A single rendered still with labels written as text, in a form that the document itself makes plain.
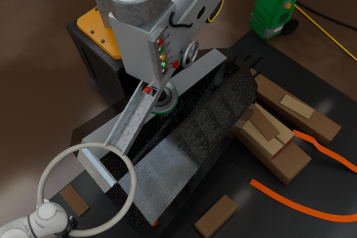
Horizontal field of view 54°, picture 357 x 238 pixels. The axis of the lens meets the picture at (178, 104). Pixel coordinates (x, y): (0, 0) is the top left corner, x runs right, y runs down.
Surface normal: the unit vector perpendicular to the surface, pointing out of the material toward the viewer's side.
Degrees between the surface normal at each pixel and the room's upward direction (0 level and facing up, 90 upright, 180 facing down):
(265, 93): 0
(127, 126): 16
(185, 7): 4
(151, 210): 45
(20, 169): 0
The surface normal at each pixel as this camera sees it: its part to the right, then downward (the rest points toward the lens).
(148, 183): 0.46, 0.05
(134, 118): -0.21, -0.28
